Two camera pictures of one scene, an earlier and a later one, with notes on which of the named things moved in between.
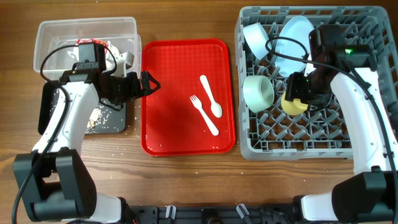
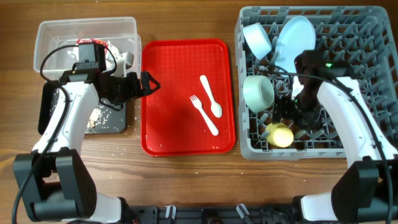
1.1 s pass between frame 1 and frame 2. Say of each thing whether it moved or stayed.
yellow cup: moved
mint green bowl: stayed
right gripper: moved
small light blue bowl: stayed
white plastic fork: stayed
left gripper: stayed
